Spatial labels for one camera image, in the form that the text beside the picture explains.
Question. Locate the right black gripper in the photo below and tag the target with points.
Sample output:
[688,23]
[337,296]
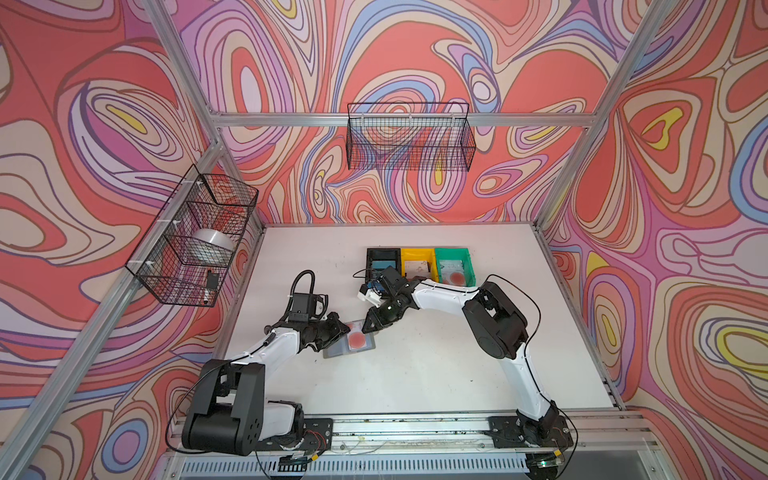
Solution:
[377,321]

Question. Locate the back black wire basket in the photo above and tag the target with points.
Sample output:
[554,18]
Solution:
[409,136]

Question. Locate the black wire basket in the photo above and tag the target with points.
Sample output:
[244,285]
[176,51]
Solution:
[169,262]
[409,136]

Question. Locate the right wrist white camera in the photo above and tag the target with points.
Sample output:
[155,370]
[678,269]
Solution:
[374,293]

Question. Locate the aluminium front rail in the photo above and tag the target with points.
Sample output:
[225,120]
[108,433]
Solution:
[467,432]

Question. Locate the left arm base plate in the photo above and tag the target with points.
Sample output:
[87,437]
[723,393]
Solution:
[309,436]

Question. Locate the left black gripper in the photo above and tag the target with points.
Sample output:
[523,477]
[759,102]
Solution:
[335,329]

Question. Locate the yellow plastic bin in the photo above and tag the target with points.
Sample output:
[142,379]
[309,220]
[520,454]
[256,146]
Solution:
[427,254]

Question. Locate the small black device in basket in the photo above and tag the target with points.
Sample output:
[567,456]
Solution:
[212,281]

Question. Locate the white card with red dot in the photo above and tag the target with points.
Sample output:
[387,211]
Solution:
[357,341]

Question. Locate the left black wire basket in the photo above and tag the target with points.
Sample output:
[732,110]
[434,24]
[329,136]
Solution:
[169,262]

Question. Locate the blue cards in black bin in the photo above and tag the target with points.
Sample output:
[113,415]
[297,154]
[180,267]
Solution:
[381,259]

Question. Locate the card in green bin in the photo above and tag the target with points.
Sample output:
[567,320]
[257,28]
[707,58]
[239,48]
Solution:
[452,272]

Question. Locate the white tape roll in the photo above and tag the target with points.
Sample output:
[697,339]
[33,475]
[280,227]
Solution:
[215,237]

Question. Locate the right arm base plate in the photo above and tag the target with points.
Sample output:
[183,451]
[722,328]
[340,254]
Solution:
[516,432]

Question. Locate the black plastic bin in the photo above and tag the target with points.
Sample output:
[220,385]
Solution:
[389,276]

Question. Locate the green plastic bin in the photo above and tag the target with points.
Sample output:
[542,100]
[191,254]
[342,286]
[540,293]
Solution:
[462,254]

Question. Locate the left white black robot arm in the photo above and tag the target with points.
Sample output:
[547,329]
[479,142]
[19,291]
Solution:
[229,412]

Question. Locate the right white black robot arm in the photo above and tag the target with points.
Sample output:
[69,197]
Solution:
[497,324]

